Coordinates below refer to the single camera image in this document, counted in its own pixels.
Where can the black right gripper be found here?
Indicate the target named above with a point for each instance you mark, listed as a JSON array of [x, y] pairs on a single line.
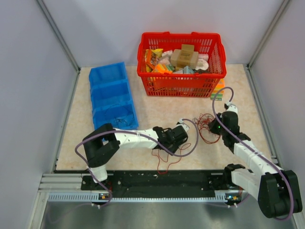
[[212, 126]]

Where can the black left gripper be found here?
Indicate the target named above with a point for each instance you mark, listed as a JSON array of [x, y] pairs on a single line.
[[176, 146]]

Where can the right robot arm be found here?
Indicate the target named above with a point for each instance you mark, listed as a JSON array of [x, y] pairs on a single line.
[[276, 190]]

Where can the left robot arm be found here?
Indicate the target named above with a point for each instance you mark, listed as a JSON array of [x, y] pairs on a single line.
[[103, 143]]

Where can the red plastic shopping basket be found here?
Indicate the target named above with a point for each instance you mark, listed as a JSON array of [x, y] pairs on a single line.
[[157, 47]]

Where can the teal sponge package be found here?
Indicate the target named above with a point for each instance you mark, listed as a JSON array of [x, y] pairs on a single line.
[[188, 70]]

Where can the orange sponge daddy box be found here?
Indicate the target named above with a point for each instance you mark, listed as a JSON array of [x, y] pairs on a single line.
[[163, 68]]

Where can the blue plastic compartment bin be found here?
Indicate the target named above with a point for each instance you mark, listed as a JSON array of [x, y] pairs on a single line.
[[111, 97]]

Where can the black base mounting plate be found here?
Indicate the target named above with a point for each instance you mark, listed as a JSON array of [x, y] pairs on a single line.
[[171, 184]]

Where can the brown cardboard box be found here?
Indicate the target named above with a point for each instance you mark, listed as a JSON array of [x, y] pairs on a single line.
[[186, 56]]

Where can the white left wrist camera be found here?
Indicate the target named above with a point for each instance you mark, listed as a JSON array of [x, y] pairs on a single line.
[[183, 125]]

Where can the grey aluminium frame rail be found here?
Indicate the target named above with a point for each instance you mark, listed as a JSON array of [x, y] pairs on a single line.
[[280, 94]]

